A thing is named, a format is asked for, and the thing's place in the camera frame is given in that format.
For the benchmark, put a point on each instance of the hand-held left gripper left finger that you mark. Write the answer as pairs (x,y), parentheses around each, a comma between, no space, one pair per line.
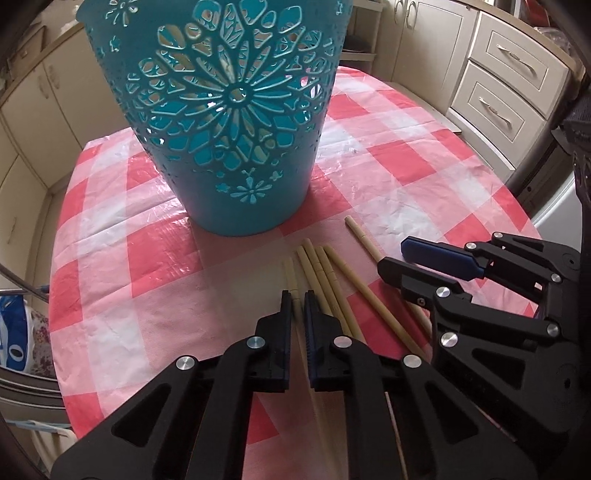
(284,350)

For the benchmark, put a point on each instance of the white drawer cabinet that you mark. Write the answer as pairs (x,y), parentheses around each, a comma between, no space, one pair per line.
(503,92)

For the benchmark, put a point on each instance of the white step stool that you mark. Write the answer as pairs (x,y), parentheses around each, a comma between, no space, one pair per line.
(358,59)

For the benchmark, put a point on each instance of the folding wooden shelf rack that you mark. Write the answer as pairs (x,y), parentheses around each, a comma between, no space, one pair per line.
(41,443)

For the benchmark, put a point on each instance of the blue white plastic bag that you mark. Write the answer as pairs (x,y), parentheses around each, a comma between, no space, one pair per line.
(14,337)

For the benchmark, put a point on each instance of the thin bamboo chopstick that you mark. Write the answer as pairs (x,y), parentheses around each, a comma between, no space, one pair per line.
(364,240)
(291,277)

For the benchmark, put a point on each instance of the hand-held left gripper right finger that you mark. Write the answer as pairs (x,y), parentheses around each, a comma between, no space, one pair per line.
(313,341)

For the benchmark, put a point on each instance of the white base cabinets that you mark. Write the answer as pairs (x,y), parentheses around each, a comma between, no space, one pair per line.
(55,92)

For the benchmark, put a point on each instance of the bunch of bamboo chopsticks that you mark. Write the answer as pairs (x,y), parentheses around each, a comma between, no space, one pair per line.
(318,277)

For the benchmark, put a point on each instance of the teal perforated plastic basket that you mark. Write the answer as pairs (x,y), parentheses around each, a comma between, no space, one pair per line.
(207,217)

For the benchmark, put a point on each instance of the red white checked tablecloth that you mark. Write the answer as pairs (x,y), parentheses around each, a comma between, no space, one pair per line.
(138,258)

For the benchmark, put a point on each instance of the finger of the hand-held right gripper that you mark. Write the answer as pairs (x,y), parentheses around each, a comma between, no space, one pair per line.
(438,258)
(392,270)

